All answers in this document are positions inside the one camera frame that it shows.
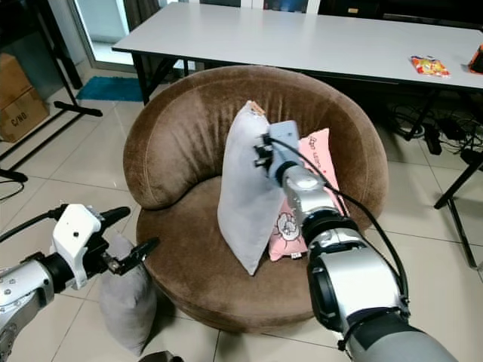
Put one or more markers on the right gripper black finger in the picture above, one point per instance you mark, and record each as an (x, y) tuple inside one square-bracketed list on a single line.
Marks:
[(261, 156)]

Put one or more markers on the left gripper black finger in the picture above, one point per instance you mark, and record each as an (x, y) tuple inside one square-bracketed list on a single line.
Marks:
[(139, 254), (115, 215)]

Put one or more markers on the grey pillow with orange tag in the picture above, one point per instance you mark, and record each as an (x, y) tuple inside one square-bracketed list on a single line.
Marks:
[(243, 196)]

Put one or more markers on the pink pillow with sheep print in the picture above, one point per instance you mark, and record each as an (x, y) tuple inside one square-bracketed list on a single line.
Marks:
[(287, 230)]

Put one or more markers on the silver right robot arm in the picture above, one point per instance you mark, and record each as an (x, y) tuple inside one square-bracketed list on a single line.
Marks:
[(355, 279)]

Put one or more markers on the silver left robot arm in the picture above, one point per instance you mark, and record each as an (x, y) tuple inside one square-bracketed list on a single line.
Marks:
[(23, 294)]

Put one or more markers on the plain grey pillow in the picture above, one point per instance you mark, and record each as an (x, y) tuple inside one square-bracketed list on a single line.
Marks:
[(127, 302)]

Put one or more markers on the brown round velvet sofa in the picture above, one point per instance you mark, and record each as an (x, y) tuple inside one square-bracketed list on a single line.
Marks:
[(196, 113)]

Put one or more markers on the teal floor mat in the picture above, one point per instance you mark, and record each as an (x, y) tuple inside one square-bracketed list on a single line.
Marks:
[(109, 89)]

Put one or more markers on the black robot foot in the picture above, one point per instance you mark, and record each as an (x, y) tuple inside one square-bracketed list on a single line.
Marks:
[(160, 357)]

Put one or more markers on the long white table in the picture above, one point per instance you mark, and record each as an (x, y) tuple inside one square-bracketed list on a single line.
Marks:
[(279, 41)]

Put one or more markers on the small printed cardboard box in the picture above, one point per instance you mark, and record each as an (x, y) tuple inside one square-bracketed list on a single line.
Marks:
[(23, 117)]

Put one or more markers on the large brown cardboard box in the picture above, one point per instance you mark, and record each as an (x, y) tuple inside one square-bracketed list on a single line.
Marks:
[(11, 79)]

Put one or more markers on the red yellow snack packet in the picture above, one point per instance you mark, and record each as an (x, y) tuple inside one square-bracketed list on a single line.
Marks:
[(430, 66)]

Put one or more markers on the black chair leg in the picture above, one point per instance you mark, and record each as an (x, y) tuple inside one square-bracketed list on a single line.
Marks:
[(456, 211)]

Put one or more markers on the orange red packet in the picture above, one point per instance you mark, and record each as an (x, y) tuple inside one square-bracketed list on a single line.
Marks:
[(476, 60)]

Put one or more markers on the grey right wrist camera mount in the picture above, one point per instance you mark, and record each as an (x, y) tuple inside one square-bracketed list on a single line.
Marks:
[(285, 147)]

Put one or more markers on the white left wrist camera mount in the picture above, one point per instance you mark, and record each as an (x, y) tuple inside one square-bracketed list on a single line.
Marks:
[(75, 241)]

